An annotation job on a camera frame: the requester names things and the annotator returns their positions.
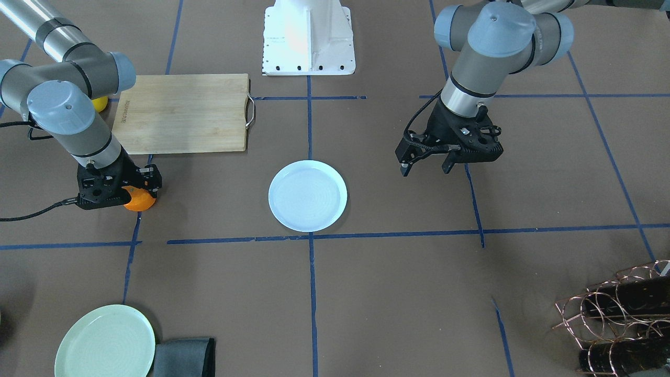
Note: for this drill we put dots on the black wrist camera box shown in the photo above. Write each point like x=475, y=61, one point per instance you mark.
x=412, y=149

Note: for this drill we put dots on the copper wire bottle rack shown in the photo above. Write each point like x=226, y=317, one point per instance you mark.
x=620, y=325

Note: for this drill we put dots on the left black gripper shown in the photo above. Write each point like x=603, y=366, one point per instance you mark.
x=438, y=127

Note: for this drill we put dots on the orange mandarin fruit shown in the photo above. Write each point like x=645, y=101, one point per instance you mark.
x=140, y=201

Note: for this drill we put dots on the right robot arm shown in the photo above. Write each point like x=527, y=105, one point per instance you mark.
x=58, y=99

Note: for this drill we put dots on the light blue plate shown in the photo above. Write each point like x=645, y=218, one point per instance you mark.
x=307, y=196

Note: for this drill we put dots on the lower yellow lemon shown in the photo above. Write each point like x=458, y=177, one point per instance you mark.
x=100, y=103

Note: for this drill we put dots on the dark wine bottle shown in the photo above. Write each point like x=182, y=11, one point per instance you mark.
x=640, y=357
x=643, y=299

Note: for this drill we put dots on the bamboo cutting board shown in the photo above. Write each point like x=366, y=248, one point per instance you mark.
x=187, y=113

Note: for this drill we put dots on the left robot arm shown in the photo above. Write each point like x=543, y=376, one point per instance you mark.
x=494, y=39

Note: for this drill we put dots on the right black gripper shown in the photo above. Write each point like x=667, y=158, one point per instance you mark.
x=129, y=168

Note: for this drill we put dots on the light green plate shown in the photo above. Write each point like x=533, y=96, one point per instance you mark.
x=113, y=340

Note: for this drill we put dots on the folded grey cloth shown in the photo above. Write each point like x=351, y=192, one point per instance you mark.
x=186, y=357

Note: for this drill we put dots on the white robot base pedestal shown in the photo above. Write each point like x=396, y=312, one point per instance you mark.
x=308, y=38

